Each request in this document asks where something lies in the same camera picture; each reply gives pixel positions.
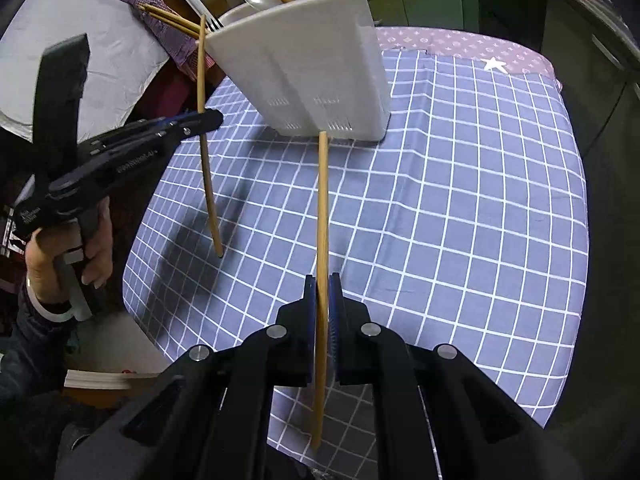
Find wooden chopstick one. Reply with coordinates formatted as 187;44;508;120
139;4;200;32

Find wooden chopstick six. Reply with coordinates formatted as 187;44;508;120
311;131;329;451

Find wooden chopstick two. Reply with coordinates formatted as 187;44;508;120
149;13;200;39

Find person's left hand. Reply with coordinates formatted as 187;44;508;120
25;197;113;313

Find purple hanging apron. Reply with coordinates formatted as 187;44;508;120
120;0;198;80

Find white plastic utensil holder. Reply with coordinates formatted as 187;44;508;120
205;0;390;142

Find blue checkered tablecloth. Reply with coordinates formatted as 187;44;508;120
121;26;589;476

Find wooden chopstick three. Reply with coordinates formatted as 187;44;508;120
196;14;224;258

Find white cloth sheet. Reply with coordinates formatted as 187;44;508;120
1;0;168;141

